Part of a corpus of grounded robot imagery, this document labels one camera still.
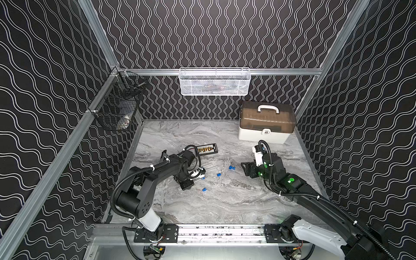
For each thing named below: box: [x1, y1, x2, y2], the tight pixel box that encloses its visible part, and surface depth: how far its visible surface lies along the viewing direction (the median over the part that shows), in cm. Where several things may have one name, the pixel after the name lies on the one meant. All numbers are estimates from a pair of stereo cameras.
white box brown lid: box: [238, 100, 297, 144], surface depth 100 cm
